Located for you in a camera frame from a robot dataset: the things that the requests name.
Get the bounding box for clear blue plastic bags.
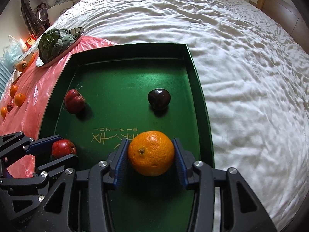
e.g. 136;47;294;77
1;35;23;73

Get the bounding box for smooth orange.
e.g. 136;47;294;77
1;107;7;118
14;93;26;107

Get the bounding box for dark plaid scarf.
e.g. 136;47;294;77
20;0;44;39

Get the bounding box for black white oval plate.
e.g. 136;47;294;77
36;27;84;68

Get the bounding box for bumpy mandarin orange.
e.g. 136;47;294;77
128;131;175;177

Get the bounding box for carrot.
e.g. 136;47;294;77
16;60;28;72

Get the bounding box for white cardboard box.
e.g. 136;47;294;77
47;1;73;25

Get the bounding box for wooden headboard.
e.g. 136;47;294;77
249;0;308;53

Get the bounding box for red yellow snack bag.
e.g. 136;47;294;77
25;34;37;49

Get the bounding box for wrinkled red apple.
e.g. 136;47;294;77
64;89;86;114

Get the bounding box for green leafy bok choy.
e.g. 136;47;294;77
38;28;81;64

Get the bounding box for orange rimmed white plate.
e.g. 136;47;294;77
12;52;35;84

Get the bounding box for green rectangular tray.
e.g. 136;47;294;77
39;43;214;231

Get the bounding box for small red apple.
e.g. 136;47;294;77
6;102;14;112

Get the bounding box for pink plastic sheet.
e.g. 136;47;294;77
1;36;117;177

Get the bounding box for lower grey fan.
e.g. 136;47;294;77
36;8;49;24

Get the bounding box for light blue suitcase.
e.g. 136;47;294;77
0;60;12;96

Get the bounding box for dark purple plum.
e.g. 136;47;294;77
147;89;171;108

